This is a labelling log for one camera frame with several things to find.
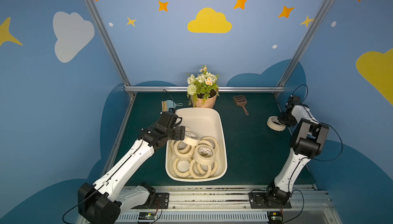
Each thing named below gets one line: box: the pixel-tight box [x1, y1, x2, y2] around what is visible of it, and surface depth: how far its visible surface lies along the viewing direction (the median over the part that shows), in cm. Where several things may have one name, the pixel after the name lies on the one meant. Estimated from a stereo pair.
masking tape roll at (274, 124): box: [267, 115, 287, 132], surface depth 101 cm
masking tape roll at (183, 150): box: [173, 140, 195, 159], surface depth 82 cm
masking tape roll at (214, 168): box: [209, 159, 218, 178], surface depth 84 cm
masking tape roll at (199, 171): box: [189, 159, 212, 179], surface depth 79 cm
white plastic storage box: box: [165, 107, 228, 183], surface depth 84 cm
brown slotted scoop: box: [233, 94, 249, 116], surface depth 117 cm
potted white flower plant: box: [186, 64, 220, 109], surface depth 90 cm
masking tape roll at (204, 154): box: [193, 144, 216, 166], surface depth 80 cm
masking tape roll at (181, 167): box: [172, 158, 192, 178], surface depth 85 cm
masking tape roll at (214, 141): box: [200, 136, 219, 153], surface depth 94 cm
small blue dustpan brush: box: [161, 99, 183, 112], surface depth 117 cm
